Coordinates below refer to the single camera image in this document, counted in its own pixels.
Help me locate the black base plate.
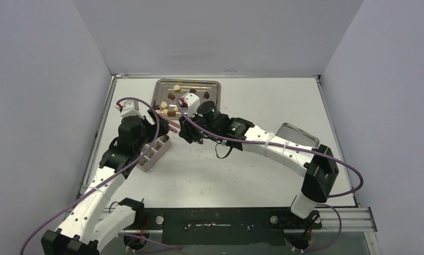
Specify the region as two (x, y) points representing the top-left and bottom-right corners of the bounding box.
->
(126, 207), (322, 246)

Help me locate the cream oval chocolate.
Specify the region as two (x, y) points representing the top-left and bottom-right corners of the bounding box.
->
(160, 101), (168, 109)

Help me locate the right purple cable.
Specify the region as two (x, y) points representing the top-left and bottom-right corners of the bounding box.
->
(176, 98), (364, 253)

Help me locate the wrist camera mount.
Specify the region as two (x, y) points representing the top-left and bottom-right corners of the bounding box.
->
(180, 92), (200, 117)
(115, 99), (143, 118)

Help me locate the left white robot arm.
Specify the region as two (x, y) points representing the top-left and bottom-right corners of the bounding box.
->
(41, 115), (169, 254)

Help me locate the metal tin lid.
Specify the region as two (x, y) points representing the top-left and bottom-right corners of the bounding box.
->
(276, 123), (320, 148)

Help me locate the steel chocolate tray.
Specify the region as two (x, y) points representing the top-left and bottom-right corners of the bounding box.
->
(151, 79), (221, 120)

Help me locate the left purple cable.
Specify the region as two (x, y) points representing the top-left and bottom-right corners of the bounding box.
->
(20, 97), (162, 255)

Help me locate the purple cable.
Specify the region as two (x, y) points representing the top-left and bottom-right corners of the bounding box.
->
(176, 98), (364, 253)
(20, 97), (162, 255)

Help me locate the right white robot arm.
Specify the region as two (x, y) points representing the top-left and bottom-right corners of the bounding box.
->
(177, 96), (339, 227)

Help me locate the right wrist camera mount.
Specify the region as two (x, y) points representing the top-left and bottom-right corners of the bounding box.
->
(180, 92), (200, 117)

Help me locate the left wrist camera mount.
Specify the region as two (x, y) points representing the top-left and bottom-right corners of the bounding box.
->
(115, 99), (143, 118)

